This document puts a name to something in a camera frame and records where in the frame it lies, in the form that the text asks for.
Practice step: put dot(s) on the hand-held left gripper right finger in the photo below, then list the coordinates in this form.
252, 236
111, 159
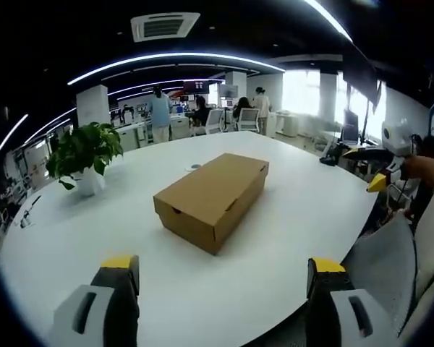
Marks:
343, 311

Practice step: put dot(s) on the white mesh office chair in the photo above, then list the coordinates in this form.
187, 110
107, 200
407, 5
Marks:
249, 120
214, 121

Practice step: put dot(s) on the ceiling air conditioner vent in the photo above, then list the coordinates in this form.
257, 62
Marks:
165, 27

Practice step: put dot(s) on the white printer cabinet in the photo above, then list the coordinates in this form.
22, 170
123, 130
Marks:
285, 123

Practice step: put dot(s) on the small round table socket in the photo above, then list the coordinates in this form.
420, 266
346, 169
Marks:
192, 167

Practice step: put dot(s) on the grey mesh office chair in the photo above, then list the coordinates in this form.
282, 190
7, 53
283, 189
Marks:
383, 267

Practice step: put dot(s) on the brown cardboard shoe box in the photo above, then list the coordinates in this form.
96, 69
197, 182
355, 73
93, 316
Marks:
209, 197

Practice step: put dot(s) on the small black device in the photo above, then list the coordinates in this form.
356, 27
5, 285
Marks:
327, 161

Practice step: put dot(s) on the dark computer monitor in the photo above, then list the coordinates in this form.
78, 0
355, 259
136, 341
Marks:
350, 124

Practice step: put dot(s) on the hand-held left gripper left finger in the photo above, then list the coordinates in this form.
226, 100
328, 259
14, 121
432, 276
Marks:
94, 311

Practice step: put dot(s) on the green potted plant white pot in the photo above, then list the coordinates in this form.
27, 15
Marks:
87, 152

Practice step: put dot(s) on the person's white clothing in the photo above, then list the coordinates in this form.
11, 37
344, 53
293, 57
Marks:
432, 253

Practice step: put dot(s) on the short ceiling light strip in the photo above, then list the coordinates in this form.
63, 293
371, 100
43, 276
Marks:
12, 132

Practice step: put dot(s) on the white low cabinet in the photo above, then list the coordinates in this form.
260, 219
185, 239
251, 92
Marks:
179, 128

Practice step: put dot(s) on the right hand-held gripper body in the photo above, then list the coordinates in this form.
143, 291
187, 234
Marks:
396, 139

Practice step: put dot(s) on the small white stand with pen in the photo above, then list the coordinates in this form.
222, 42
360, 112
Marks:
28, 217

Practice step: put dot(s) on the long ceiling light strip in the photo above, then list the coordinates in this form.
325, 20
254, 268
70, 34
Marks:
173, 58
329, 16

